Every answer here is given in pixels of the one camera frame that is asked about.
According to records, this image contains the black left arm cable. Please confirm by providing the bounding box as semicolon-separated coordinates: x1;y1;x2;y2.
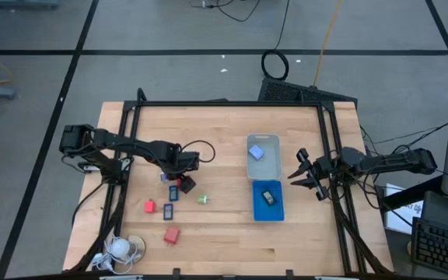
180;139;216;163

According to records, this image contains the long black cable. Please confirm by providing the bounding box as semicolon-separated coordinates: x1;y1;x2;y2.
261;0;291;82

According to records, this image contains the black floor cable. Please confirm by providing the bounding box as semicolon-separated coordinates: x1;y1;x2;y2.
191;0;263;23

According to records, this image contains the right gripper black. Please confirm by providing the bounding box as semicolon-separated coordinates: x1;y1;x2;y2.
288;148;341;202

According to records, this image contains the white paper sheet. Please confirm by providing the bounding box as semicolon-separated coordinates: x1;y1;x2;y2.
383;182;425;236

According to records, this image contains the black aluminium table frame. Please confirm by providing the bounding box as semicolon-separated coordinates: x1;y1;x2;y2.
66;99;394;280

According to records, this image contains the white bulb lamp wooden base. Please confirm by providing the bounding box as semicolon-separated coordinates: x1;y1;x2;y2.
114;234;147;265

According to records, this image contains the blue plastic basket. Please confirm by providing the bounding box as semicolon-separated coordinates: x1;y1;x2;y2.
251;180;286;223

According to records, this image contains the lavender charger cube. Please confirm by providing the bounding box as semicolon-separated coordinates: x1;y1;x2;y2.
248;144;266;161

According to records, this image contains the black perforated computer case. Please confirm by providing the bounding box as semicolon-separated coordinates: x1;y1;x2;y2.
257;76;359;108

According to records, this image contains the black desk bar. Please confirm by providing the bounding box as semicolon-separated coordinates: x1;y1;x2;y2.
379;174;446;213

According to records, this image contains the grey plastic bin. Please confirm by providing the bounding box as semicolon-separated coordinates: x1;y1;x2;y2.
246;133;283;183

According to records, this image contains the large red charger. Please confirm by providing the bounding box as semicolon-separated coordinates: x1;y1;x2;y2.
163;226;181;246

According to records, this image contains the yellow hanging cable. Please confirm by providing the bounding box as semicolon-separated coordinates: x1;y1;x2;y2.
311;0;344;88

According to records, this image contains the black keyboard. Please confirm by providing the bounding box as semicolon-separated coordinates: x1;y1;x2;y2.
409;216;448;279

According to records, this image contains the small black device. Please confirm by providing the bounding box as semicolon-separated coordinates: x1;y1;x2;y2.
261;189;277;206

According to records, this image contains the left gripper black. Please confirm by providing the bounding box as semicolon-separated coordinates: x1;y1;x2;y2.
168;149;201;194

